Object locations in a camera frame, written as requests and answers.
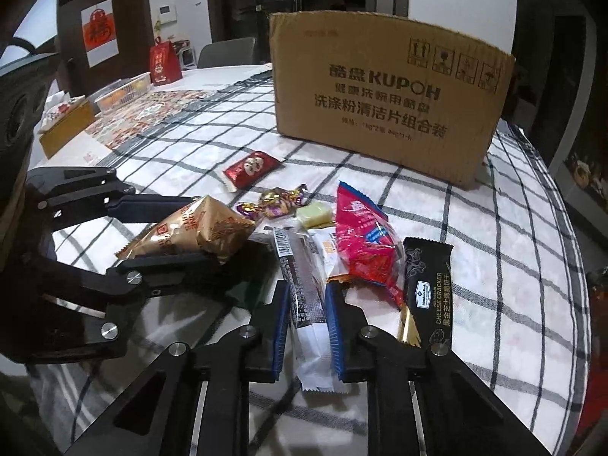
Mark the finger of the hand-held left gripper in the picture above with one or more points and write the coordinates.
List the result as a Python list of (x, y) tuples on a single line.
[(166, 268), (142, 206)]

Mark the gold foil snack packet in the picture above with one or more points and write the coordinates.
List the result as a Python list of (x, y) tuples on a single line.
[(199, 228)]

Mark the clear plastic basket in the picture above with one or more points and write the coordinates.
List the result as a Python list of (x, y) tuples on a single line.
[(123, 92)]

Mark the checked white tablecloth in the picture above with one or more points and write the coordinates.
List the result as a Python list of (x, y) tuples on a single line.
[(498, 270)]

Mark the red and white wall poster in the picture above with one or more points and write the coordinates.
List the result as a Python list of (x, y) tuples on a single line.
[(99, 33)]

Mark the pale yellow candy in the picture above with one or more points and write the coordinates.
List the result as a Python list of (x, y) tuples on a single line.
[(314, 213)]

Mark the patterned table mat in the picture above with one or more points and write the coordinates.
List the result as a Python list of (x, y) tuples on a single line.
[(156, 109)]

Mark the dark side cabinet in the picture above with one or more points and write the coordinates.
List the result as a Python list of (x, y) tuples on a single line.
[(582, 166)]

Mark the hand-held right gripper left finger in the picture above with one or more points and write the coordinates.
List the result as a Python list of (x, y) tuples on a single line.
[(281, 332)]

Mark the yellow cardboard box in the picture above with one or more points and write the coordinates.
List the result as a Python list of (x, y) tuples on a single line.
[(66, 135)]

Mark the white stool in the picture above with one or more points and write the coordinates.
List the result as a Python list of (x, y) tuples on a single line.
[(186, 54)]

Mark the dark wooden door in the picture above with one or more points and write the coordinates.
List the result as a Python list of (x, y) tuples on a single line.
[(133, 19)]

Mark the black cracker packet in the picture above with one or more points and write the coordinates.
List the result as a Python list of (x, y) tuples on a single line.
[(430, 289)]

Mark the white wall panel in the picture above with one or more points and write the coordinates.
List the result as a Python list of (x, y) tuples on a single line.
[(168, 13)]

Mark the gold and purple candy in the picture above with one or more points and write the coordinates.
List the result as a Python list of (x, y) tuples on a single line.
[(248, 210), (280, 199)]

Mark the dark green snack packet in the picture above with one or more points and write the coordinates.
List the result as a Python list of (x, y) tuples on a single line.
[(247, 289)]

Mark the white and orange snack packet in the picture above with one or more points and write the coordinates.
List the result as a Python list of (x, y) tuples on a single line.
[(325, 251)]

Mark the red gift bag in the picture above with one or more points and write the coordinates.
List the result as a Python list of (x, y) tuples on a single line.
[(165, 64)]

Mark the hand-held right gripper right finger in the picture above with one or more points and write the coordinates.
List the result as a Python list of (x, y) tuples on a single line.
[(334, 332)]

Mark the large red snack packet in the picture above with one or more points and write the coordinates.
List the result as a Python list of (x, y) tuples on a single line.
[(365, 242)]

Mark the grey chair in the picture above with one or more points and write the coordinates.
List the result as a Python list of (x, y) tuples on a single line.
[(225, 52)]

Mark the brown cardboard box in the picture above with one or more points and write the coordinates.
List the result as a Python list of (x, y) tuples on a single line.
[(380, 104)]

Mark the black and white snack packet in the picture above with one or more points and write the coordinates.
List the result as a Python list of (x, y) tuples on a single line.
[(299, 275)]

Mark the small red snack packet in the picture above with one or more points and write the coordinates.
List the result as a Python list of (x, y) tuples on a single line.
[(249, 168)]

